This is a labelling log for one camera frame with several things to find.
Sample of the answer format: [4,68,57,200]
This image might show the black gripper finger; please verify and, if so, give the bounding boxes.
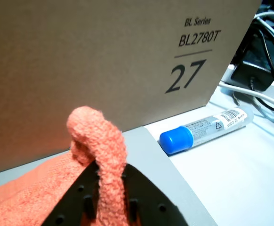
[41,161,100,226]
[121,163,185,226]

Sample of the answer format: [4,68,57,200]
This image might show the orange terry towel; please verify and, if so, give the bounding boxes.
[0,105,140,226]

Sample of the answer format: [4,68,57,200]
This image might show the grey desk mat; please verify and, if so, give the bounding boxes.
[0,126,219,226]

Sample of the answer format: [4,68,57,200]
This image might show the clear tube with blue cap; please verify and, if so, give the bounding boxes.
[159,106,255,155]

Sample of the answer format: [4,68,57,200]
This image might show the brown cardboard monitor box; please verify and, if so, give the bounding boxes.
[0,0,262,177]

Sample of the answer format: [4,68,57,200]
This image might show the black power adapter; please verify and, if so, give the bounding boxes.
[231,35,274,92]

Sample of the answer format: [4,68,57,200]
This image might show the thick white cable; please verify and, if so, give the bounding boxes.
[218,81,274,111]

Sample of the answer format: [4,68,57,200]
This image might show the black and white cables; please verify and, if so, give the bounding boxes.
[254,16,274,106]

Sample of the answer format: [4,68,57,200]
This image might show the thin white cable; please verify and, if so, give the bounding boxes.
[254,11,274,26]

